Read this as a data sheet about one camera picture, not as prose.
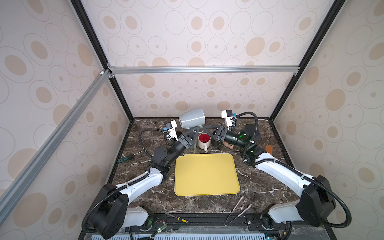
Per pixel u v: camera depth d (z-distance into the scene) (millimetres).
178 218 744
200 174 969
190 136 625
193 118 636
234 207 776
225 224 728
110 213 407
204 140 1023
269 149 1000
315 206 412
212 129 625
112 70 900
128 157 964
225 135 603
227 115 636
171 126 627
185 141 603
